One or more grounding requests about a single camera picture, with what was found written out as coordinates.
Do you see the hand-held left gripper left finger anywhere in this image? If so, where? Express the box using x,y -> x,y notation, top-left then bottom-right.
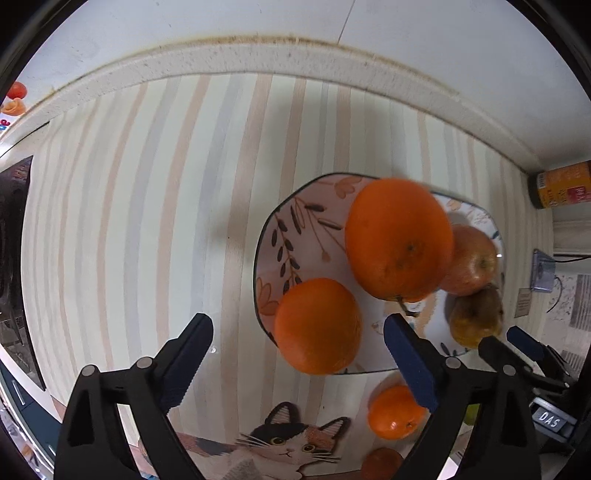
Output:
54,313 -> 214,480

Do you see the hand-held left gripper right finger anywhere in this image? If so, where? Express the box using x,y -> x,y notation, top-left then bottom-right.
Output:
383,313 -> 541,480

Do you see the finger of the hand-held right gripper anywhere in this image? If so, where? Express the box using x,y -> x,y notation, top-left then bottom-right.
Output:
506,325 -> 575,384
478,336 -> 571,391

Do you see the brown kiwi fruit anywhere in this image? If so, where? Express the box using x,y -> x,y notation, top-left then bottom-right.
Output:
449,285 -> 505,349

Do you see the red apple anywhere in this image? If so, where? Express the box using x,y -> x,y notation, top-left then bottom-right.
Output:
438,224 -> 499,297

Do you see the medium orange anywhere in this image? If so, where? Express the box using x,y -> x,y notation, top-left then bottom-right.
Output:
274,278 -> 363,376

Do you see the large orange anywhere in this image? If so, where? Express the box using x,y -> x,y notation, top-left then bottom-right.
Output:
345,178 -> 455,303

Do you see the floral oval plate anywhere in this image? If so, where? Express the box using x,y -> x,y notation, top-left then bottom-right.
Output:
253,172 -> 505,376

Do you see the small brown card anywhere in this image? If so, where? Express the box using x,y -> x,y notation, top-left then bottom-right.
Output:
515,288 -> 534,318

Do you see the blue smartphone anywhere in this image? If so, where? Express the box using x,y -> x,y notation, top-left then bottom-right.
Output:
531,249 -> 556,294

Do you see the blue kitchen cabinet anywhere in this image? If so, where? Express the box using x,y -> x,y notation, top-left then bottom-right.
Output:
0,360 -> 61,467

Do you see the soy sauce bottle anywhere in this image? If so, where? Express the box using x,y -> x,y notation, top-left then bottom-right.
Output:
527,160 -> 591,210

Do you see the striped cat print mat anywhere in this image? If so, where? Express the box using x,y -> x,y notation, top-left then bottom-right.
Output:
21,74 -> 555,480

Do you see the black gas stove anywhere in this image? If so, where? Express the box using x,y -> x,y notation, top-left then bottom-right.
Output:
0,154 -> 47,393

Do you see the black charging cable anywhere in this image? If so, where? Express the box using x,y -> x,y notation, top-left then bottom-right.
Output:
551,255 -> 591,296

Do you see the colourful wall sticker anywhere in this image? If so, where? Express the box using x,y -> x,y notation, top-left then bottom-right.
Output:
0,80 -> 28,132

